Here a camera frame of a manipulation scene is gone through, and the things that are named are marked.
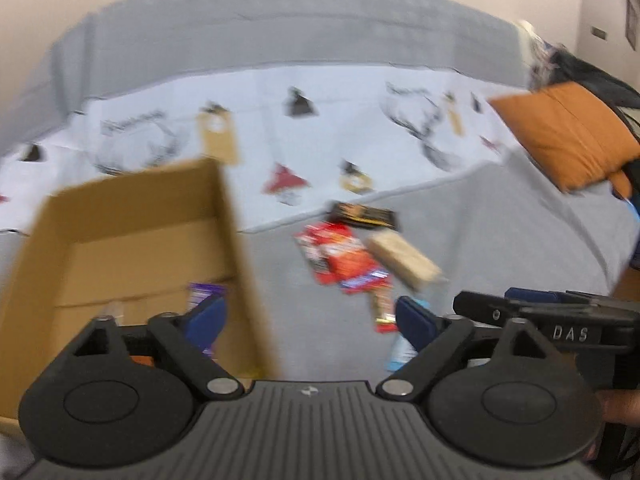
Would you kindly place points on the person's right hand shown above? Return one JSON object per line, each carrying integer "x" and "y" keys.
{"x": 622, "y": 407}

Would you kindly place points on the beige snack bar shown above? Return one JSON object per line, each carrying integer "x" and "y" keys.
{"x": 405, "y": 260}

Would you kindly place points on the wall picture frame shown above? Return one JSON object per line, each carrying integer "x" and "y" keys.
{"x": 631, "y": 22}

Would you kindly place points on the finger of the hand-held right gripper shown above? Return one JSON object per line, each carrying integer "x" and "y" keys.
{"x": 532, "y": 294}
{"x": 487, "y": 310}

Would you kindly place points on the grey bed cover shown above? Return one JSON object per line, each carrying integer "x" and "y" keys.
{"x": 500, "y": 230}

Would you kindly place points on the black snack bar packet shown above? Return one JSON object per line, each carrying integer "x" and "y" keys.
{"x": 365, "y": 216}

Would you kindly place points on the orange pillow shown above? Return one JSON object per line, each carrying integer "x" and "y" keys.
{"x": 565, "y": 130}

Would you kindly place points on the thin red snack bar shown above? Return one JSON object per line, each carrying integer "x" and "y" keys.
{"x": 382, "y": 310}

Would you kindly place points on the orange snack packet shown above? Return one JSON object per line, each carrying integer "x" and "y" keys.
{"x": 142, "y": 360}

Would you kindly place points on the white printed blanket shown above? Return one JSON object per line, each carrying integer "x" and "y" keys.
{"x": 250, "y": 125}

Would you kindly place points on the red snack packet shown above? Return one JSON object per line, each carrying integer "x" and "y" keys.
{"x": 345, "y": 255}

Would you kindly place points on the wall switch plate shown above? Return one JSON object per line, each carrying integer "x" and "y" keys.
{"x": 599, "y": 32}

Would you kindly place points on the grey padded headboard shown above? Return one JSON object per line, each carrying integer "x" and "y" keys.
{"x": 300, "y": 25}

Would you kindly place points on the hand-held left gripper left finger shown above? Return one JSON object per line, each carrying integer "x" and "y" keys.
{"x": 209, "y": 317}

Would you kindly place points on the purple snack packet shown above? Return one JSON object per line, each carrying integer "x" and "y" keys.
{"x": 202, "y": 294}

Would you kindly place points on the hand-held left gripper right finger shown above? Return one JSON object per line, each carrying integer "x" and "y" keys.
{"x": 411, "y": 321}

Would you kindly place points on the brown cardboard box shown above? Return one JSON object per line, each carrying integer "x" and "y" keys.
{"x": 150, "y": 245}

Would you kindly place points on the light blue snack packet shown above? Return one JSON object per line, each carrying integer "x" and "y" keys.
{"x": 402, "y": 355}

